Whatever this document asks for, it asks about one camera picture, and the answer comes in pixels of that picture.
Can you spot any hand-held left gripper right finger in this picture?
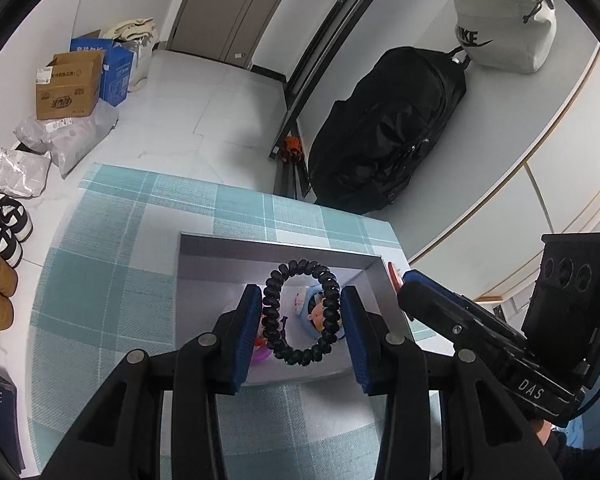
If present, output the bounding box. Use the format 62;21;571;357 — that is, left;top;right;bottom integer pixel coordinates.
341;285;563;480

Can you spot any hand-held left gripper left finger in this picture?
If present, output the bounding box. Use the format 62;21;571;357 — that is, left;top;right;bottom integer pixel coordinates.
40;284;263;480

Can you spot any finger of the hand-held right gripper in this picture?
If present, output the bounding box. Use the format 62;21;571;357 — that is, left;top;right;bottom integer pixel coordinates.
404;269;506;323
397;280;531;366

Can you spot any black spiral hair tie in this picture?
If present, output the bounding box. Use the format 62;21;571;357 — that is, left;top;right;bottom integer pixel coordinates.
261;259;342;367

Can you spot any spiral hair tie with doll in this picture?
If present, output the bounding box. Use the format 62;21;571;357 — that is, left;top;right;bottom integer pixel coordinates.
307;296;331;332

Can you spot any blue ring bracelet cloud charm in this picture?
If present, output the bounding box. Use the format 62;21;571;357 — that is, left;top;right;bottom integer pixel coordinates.
292;284;331;348

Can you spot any grey cardboard box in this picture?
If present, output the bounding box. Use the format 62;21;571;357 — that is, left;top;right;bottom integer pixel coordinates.
177;231;416;388

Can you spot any person's right forearm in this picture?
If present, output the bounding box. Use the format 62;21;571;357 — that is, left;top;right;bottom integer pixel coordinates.
530;417;600;480

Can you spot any white wardrobe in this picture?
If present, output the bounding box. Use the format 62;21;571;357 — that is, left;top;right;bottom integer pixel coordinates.
407;45;600;306

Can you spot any teal checked tablecloth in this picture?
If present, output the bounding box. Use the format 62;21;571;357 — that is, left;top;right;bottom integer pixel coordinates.
30;162;443;473

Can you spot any black backpack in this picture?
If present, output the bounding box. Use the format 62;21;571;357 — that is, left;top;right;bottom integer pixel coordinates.
307;46;468;216

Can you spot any small orange black object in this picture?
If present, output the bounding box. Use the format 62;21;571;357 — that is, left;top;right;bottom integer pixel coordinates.
280;136;305;161

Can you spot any large grey plastic parcel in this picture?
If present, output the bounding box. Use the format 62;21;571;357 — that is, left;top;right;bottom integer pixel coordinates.
50;100;119;179

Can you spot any black tripod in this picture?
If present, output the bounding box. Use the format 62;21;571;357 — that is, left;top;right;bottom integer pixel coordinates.
269;0;398;198

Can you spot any beige sports bag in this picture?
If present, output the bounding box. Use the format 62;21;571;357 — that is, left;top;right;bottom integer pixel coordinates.
448;0;557;74

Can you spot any white plastic parcel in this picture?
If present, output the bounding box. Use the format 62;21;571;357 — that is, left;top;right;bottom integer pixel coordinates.
0;147;52;198

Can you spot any blue cardboard box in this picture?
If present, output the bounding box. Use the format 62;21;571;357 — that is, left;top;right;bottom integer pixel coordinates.
70;37;136;107

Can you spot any small grey plastic parcel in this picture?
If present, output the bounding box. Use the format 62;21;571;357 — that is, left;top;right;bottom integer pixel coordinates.
14;115;56;155

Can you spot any brown cardboard box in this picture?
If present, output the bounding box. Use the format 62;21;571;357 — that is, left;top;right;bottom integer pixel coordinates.
35;51;105;121

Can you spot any cream canvas tote bag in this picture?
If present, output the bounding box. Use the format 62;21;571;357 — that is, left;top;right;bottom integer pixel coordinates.
103;18;159;92

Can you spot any grey brown door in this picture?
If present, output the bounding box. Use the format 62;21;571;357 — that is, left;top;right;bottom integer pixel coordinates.
169;0;306;68

